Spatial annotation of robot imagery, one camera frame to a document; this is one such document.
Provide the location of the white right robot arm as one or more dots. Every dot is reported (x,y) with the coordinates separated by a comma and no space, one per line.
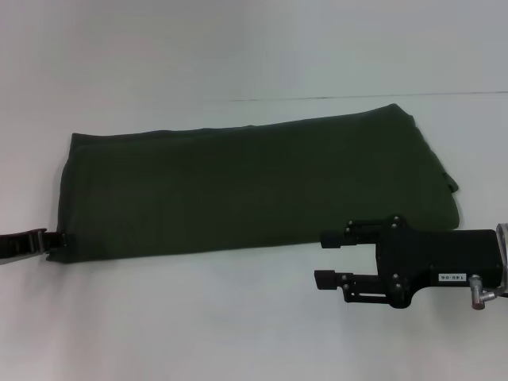
(503,254)

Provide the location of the dark green printed t-shirt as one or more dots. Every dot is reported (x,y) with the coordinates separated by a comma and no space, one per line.
(238,190)

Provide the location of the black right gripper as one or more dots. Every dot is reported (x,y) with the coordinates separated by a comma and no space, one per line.
(432,258)

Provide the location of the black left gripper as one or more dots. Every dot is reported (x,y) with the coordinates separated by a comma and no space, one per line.
(20,246)

